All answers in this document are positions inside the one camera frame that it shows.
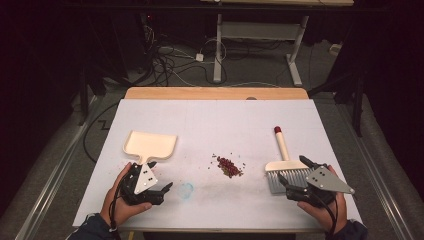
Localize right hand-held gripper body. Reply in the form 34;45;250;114
285;164;356;209

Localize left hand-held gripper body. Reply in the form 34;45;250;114
119;162;165;206

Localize cream dustpan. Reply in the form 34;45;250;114
123;130;178;166

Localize cream brush with red cap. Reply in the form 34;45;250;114
264;125;314;195

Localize red beans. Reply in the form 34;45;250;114
209;153;248;179

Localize person's right hand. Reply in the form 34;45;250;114
297;164;348;234

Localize person's left hand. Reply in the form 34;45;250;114
99;162;153;228

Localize black stand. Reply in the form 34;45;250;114
78;63;101;127
308;66;366;138

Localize white table mat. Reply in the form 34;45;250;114
72;98;363;231

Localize wooden table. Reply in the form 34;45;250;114
123;86;334;234

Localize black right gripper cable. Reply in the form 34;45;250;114
314;192;339;238

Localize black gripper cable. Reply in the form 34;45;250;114
314;192;339;238
108;173;123;240

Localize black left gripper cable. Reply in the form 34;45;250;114
108;173;123;240

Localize metal floor rail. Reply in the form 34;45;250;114
336;99;414;240
14;96;104;240

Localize black floor cable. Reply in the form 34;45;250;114
82;99;121;164

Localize tangle of floor cables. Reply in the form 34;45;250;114
139;23;228;88

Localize white desk frame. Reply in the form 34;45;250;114
199;0;355;88

